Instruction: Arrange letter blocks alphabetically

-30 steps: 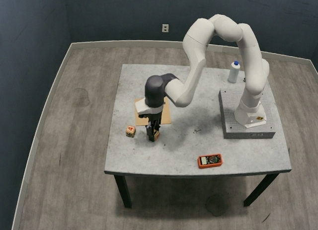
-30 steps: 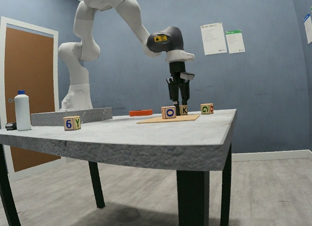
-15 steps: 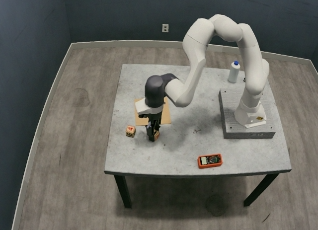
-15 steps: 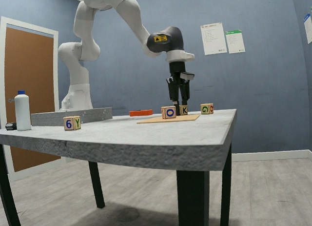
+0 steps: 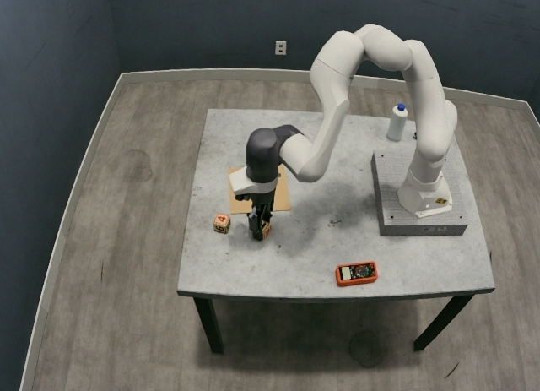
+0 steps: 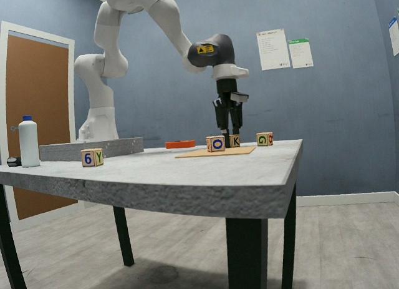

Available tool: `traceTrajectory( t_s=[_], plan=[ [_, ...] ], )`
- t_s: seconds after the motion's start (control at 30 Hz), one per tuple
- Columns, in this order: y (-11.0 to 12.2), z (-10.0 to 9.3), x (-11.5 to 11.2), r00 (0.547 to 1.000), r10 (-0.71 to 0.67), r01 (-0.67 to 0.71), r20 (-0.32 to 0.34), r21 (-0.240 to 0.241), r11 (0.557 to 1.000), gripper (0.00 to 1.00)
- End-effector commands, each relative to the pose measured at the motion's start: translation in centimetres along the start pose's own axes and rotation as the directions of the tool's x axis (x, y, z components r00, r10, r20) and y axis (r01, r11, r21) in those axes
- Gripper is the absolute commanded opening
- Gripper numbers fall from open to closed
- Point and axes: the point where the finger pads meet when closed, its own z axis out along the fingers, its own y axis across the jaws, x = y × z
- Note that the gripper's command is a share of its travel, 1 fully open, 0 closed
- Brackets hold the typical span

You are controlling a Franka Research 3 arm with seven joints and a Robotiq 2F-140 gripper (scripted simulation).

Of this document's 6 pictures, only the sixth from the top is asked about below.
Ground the white plastic bottle with blue cap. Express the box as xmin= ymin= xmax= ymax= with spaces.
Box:
xmin=19 ymin=115 xmax=40 ymax=168

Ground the tan square mat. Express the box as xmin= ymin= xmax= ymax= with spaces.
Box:
xmin=175 ymin=147 xmax=256 ymax=159

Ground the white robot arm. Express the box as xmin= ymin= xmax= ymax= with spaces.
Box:
xmin=74 ymin=0 xmax=249 ymax=142

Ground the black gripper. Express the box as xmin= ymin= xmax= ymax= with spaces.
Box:
xmin=213 ymin=79 xmax=243 ymax=148

